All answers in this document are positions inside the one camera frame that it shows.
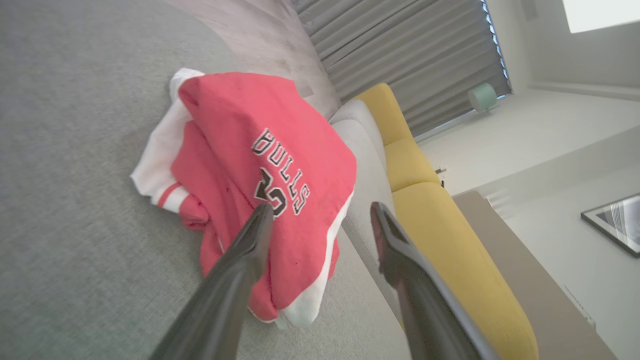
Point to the mint green round stool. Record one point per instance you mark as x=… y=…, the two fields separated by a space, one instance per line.
x=482 y=96

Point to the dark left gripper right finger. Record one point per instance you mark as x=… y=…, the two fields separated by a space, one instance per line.
x=425 y=310

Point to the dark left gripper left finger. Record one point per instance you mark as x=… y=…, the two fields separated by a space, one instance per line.
x=225 y=290

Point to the grey fabric sofa seat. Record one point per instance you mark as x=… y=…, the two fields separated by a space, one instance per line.
x=75 y=175

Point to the red Bulls garment white panels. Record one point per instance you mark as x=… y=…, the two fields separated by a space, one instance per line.
x=240 y=110

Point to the black framed picture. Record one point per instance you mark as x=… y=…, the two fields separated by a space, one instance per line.
x=617 y=222

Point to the grey pleated curtain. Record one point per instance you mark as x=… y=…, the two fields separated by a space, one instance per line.
x=400 y=45

